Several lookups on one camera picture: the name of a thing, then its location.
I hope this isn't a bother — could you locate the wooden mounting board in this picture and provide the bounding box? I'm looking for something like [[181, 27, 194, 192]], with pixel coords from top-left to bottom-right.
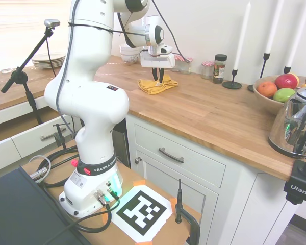
[[20, 139, 202, 245]]

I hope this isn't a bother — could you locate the large black bar clamp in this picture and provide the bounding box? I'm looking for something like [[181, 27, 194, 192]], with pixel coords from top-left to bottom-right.
[[175, 178, 201, 245]]

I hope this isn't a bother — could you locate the silver drawer pull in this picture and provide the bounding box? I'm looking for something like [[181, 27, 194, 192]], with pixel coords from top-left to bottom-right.
[[40, 127, 67, 142]]

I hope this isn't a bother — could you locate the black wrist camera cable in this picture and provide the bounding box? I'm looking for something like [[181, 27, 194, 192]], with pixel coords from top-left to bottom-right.
[[150, 0, 194, 63]]

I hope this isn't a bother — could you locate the yellow terry cloth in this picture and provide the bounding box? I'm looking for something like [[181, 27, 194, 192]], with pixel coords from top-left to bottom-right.
[[138, 73, 179, 95]]

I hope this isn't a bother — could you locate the red apple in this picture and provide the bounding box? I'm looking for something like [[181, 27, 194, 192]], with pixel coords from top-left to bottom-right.
[[274, 73, 299, 90]]

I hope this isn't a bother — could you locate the black base connector cable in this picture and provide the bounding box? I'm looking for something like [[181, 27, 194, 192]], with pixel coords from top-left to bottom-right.
[[47, 190, 121, 245]]

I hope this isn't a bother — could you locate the black and white marker sheet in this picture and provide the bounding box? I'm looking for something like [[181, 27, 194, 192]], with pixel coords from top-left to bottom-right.
[[112, 185, 174, 243]]

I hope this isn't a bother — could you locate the white bowl with dark pattern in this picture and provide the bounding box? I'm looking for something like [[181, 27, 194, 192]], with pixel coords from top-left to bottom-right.
[[121, 55, 140, 64]]

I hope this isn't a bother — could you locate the black boom camera stand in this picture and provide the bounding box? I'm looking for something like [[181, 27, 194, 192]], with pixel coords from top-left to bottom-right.
[[1, 27, 55, 125]]

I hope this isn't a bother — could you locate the gray braided arm cable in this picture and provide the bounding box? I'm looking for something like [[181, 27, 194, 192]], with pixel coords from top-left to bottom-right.
[[55, 0, 79, 136]]

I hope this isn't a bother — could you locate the thick black looped cable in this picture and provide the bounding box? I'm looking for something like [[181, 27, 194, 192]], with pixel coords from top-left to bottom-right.
[[40, 147, 80, 189]]

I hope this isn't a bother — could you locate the small black bar clamp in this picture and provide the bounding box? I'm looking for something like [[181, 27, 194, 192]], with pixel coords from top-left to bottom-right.
[[53, 124, 67, 150]]

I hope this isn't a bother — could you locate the dark metal drawer pull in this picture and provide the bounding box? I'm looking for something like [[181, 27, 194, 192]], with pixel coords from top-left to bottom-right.
[[158, 147, 185, 164]]

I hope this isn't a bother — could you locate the black flat box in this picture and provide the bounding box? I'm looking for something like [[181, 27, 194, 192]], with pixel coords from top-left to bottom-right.
[[0, 167, 90, 245]]

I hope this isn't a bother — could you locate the glass jar red checkered lid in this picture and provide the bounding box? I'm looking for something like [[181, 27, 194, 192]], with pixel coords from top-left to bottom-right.
[[201, 61, 214, 80], [173, 54, 184, 72], [180, 57, 193, 75]]

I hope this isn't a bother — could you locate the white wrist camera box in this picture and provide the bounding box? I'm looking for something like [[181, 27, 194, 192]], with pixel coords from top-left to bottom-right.
[[159, 45, 174, 55]]

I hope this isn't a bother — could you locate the black Ulanzi camera mount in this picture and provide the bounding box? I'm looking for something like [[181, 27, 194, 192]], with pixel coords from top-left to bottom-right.
[[283, 155, 306, 205]]

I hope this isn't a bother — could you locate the spice bottle black lid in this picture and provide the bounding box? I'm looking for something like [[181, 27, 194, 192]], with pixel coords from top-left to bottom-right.
[[212, 54, 228, 85]]

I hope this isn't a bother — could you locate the stainless steel appliance front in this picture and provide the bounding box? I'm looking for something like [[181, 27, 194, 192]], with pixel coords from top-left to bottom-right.
[[112, 119, 131, 169]]

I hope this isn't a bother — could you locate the gray cable with metal plug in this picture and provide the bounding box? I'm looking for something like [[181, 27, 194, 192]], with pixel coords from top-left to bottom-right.
[[28, 155, 52, 182]]

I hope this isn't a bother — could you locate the gray camera on stand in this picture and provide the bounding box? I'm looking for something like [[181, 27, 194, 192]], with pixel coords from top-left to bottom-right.
[[44, 18, 61, 29]]

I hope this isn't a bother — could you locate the tall white taper candle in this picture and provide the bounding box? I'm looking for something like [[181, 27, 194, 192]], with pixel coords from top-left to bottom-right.
[[233, 2, 252, 71], [265, 0, 284, 54], [287, 0, 306, 67]]

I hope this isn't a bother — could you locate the white kitchen cabinet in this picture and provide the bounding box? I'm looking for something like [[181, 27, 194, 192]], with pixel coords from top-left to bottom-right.
[[124, 112, 304, 245]]

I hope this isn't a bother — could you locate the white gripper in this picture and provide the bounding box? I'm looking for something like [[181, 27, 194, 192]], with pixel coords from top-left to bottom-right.
[[139, 53, 176, 84]]

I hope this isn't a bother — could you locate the green apple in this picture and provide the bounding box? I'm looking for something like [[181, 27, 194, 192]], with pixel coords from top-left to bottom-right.
[[272, 88, 296, 103]]

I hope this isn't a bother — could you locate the stack of white plates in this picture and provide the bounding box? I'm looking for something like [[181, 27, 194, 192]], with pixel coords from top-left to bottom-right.
[[31, 52, 67, 69]]

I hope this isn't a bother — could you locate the white drawer unit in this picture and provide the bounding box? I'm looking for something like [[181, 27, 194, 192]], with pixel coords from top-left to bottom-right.
[[0, 93, 79, 177]]

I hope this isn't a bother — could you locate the shiny steel kettle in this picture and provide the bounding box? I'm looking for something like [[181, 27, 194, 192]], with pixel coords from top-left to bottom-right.
[[268, 84, 306, 157]]

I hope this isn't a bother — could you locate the black zip tie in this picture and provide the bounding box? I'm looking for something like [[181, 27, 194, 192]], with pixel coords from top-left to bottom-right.
[[67, 21, 146, 37]]

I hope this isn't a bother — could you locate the wooden fruit bowl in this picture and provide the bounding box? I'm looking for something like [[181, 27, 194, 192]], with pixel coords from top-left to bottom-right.
[[252, 75, 306, 116]]

